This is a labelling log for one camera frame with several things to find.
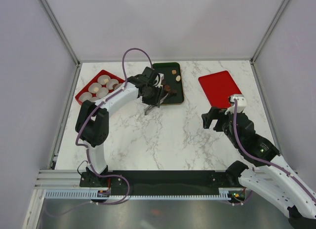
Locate metal tongs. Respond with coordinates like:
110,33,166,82
144,91,170,115

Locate red box lid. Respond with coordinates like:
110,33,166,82
198,71,242,109

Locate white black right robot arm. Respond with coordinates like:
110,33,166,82
201,107,316,229

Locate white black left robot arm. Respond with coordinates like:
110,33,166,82
75,67,163,187

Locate red chocolate box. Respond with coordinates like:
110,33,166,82
75,70,124,105

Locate dark green tray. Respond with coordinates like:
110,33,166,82
153,62,184,105

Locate white paper cup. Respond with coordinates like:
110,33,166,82
96,87,109,99
97,75,111,85
106,78,119,90
88,82,102,93
89,97,98,102
114,83,123,90
79,92,93,103

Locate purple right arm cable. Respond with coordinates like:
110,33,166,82
232,98,316,200

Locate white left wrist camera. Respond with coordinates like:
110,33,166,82
156,73,164,87

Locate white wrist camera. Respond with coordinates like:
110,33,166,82
156,73,164,87
225,94,247,115

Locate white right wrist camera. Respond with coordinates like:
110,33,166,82
225,94,247,115

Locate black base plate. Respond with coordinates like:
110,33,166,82
79,169,255,196

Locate aluminium frame rail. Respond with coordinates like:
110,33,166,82
34,168,83,189

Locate white slotted cable duct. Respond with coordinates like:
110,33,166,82
44,189,245,201

